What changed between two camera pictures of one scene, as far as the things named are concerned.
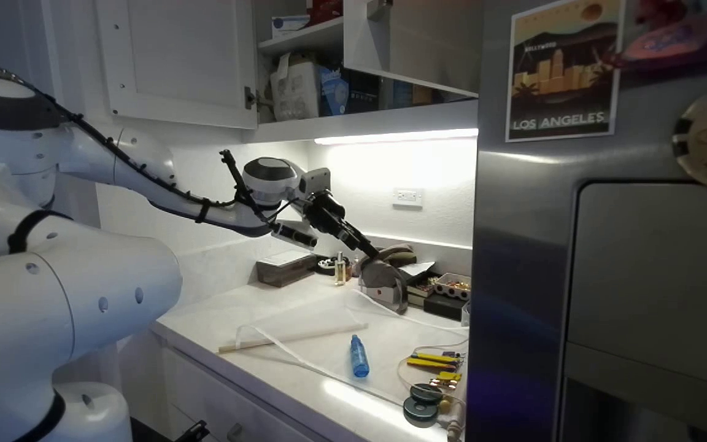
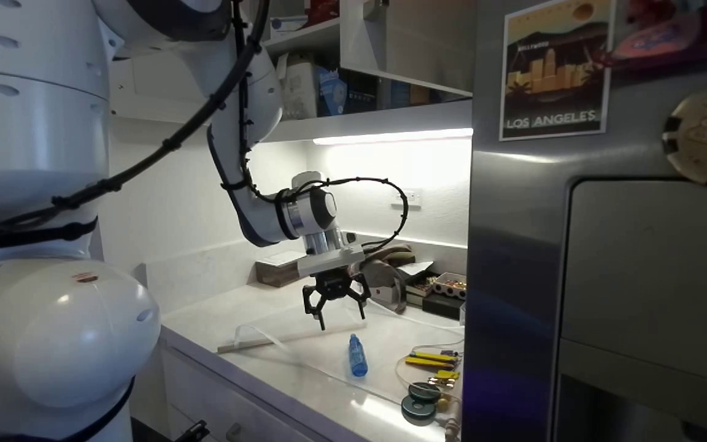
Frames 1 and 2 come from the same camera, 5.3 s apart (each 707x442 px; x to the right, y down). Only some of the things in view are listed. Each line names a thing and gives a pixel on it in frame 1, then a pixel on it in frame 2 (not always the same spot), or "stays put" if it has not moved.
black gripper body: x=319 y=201 -> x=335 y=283
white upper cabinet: x=296 y=72 stays put
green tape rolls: x=422 y=402 stays put
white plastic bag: x=296 y=88 stays put
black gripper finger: x=357 y=240 -> x=357 y=286
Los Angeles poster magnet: x=566 y=69 stays put
